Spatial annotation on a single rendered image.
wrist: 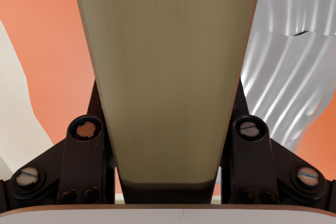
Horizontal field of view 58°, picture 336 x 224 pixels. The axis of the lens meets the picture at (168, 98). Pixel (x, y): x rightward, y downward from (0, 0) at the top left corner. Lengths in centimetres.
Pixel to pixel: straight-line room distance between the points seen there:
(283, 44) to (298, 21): 2
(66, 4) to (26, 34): 3
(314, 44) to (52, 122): 19
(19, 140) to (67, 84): 8
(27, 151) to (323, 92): 24
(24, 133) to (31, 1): 12
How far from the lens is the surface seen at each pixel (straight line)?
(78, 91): 22
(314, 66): 20
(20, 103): 24
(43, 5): 18
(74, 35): 19
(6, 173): 32
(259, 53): 19
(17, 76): 22
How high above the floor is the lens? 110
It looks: 44 degrees down
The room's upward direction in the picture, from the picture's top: 180 degrees counter-clockwise
